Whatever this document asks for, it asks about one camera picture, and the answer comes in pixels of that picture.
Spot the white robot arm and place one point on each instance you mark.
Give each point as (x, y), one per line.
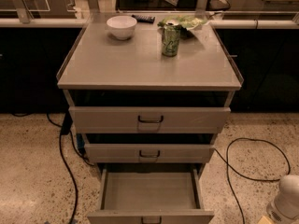
(284, 208)

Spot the white bowl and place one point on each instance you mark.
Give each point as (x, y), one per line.
(122, 27)

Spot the grey drawer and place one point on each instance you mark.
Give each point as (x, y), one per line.
(156, 196)
(161, 153)
(120, 119)

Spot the black remote control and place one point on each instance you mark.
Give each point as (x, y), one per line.
(145, 19)

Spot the grey middle drawer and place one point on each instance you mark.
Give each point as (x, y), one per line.
(161, 153)

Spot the grey drawer cabinet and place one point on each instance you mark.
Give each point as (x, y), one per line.
(104, 71)

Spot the grey top drawer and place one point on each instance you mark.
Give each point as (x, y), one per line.
(120, 119)

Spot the green chip bag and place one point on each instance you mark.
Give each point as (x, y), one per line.
(187, 22)

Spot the green soda can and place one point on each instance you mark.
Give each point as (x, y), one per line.
(170, 38)

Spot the grey bottom drawer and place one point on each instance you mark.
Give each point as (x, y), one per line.
(156, 196)

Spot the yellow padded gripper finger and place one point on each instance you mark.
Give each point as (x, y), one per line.
(265, 220)

